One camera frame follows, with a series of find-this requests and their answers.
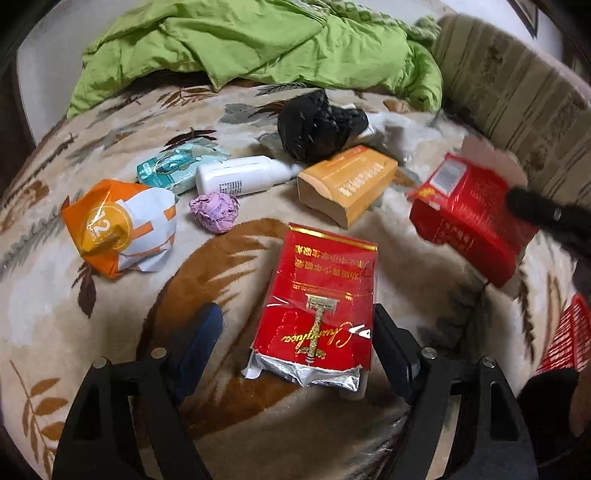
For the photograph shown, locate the red cardboard box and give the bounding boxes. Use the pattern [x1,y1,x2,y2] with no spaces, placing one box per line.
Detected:
[408,135,538,288]

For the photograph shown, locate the red cigarette carton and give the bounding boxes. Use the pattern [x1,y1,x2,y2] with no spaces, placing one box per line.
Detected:
[242,223,379,393]

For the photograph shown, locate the orange white snack bag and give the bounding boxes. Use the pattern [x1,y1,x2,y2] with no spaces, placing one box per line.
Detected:
[60,179,177,279]

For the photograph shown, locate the purple paper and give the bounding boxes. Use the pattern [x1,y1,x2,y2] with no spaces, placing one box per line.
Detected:
[188,192,239,235]

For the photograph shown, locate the striped upholstered headboard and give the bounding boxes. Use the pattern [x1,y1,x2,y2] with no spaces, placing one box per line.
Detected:
[432,14,590,207]

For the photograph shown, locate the white sock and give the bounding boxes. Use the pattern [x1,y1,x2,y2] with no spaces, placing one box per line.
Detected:
[344,112,444,164]

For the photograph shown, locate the leaf patterned bed blanket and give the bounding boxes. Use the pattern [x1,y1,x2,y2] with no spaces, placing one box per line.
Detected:
[1,85,574,479]

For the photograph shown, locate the orange cardboard box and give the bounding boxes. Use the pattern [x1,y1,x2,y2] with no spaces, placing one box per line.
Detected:
[297,145,398,229]

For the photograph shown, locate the black plastic bag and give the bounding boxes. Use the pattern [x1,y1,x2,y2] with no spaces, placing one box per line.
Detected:
[277,89,369,165]

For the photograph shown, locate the teal wet wipes pack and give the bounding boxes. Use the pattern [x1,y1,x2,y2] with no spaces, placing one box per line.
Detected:
[136,138,230,195]

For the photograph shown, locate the white plastic bottle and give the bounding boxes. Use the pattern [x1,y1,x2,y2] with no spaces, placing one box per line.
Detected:
[194,155,304,197]

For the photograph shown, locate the green duvet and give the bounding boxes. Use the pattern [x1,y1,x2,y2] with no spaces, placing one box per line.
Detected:
[67,1,443,117]

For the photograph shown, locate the framed wall picture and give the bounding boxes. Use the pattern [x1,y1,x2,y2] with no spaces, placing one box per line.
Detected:
[508,0,539,38]

